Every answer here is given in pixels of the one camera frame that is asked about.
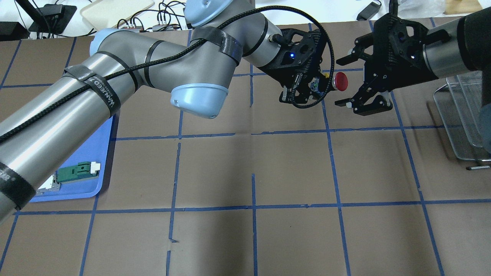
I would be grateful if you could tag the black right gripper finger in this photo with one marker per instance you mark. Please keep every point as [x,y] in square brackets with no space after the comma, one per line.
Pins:
[361,44]
[367,101]

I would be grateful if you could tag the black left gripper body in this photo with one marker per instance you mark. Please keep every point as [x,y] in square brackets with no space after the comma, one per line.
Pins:
[277,69]

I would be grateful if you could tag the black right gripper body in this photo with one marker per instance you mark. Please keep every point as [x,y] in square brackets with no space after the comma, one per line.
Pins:
[407,73]

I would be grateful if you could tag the red emergency push button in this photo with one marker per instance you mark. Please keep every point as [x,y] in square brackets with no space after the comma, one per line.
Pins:
[333,81]

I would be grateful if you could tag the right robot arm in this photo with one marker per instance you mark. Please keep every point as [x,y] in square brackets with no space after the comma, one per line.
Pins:
[468,50]

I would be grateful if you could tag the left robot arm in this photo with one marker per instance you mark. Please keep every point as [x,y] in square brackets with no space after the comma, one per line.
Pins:
[45,132]

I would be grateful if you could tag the black power adapter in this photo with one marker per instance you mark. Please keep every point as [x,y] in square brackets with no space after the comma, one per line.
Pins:
[369,11]

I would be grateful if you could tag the wooden cutting board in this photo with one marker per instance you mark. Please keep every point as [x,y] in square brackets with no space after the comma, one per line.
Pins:
[454,7]

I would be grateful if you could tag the blue plastic tray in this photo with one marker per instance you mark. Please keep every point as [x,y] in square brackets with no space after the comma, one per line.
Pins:
[95,148]

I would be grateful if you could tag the green terminal block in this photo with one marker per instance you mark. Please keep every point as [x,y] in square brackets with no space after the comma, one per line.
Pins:
[81,171]

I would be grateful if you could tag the white circuit breaker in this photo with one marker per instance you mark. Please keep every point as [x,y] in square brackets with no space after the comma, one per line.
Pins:
[51,184]

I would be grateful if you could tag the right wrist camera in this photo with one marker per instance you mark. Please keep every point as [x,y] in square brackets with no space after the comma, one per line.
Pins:
[392,34]

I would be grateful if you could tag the metal wire mesh shelf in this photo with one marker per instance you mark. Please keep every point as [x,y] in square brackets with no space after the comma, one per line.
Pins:
[459,102]

